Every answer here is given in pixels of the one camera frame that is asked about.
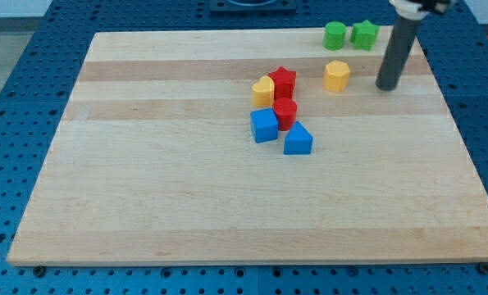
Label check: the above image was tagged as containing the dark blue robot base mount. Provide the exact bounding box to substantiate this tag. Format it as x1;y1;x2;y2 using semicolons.
206;0;297;14

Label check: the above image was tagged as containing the green star block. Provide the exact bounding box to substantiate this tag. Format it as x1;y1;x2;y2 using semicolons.
350;20;380;51

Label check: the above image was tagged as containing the blue cube block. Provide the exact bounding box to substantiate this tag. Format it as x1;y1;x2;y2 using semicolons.
250;107;278;143

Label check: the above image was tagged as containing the red cylinder block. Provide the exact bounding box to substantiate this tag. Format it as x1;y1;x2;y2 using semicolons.
272;98;298;131

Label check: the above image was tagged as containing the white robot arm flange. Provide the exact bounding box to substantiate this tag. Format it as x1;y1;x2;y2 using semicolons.
389;0;457;20

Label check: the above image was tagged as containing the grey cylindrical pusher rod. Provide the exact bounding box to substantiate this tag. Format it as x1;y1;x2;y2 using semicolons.
376;16;421;91

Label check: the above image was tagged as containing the blue triangle block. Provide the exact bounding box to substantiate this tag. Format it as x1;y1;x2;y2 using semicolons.
283;121;313;155

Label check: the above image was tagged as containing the red star block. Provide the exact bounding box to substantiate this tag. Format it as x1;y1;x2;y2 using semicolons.
268;66;297;100

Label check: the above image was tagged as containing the yellow heart block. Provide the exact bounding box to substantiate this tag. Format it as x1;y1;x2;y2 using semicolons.
251;75;275;107

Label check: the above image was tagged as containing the wooden board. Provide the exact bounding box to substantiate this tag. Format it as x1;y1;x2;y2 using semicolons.
7;26;488;266

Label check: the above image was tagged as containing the green cylinder block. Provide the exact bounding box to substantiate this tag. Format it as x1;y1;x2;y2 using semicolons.
322;21;347;51

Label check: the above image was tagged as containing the yellow hexagon block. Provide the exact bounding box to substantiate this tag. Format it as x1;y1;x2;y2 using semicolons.
323;61;350;92

